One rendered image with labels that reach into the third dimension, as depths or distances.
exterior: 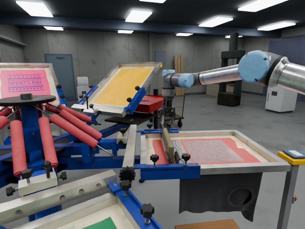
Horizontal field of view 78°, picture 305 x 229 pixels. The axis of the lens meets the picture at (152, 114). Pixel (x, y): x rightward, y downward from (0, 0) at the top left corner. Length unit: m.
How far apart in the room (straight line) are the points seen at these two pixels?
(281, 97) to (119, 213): 6.94
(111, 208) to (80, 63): 9.17
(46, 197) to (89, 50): 9.18
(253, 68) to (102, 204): 0.76
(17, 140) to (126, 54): 9.06
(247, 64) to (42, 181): 0.88
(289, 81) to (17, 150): 1.13
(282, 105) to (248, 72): 6.68
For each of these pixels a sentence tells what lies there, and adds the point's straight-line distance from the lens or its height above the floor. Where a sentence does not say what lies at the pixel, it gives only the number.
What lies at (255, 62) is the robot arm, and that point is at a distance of 0.79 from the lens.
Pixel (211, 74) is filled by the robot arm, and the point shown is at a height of 1.45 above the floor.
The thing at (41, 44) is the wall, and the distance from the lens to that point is 10.04.
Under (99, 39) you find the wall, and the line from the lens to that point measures 9.86.
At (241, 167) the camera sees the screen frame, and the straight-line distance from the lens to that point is 1.10.
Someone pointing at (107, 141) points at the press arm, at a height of 1.04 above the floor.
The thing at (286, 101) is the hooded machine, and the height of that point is 0.40.
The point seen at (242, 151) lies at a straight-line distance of 1.38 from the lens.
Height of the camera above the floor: 1.48
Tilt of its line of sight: 14 degrees down
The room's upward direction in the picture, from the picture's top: 1 degrees counter-clockwise
